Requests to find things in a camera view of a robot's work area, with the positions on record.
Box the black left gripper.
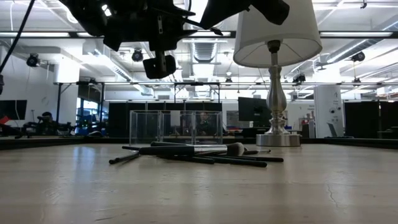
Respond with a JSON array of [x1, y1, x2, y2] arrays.
[[102, 0, 197, 80]]

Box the clear acrylic brush organizer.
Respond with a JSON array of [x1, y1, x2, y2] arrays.
[[129, 110, 224, 146]]

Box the round-head black makeup brush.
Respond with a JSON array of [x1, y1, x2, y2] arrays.
[[150, 141, 190, 147]]

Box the large powder makeup brush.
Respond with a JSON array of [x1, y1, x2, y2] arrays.
[[138, 142, 246, 157]]

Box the flat-head black makeup brush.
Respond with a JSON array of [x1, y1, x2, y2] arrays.
[[198, 155, 268, 169]]

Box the silver table lamp white shade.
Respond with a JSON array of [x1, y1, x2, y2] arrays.
[[233, 0, 323, 147]]

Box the ceiling air vent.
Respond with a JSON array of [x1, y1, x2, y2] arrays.
[[192, 42, 217, 63]]

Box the person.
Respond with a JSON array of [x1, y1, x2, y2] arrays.
[[36, 111, 60, 136], [198, 111, 214, 136]]

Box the black desktop monitor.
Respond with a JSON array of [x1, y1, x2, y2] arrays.
[[238, 96, 272, 128]]

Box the black background robot arms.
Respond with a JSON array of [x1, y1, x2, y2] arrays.
[[21, 121, 76, 138]]

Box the white pillar cabinet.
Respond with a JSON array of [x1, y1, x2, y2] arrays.
[[313, 85, 345, 139]]

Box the black hanging cable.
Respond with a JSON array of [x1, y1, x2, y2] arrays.
[[0, 0, 36, 75]]

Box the black wall monitor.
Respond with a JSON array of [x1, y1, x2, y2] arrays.
[[0, 99, 28, 121]]

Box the black aluminium rig frame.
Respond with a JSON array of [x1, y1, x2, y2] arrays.
[[0, 136, 398, 151]]

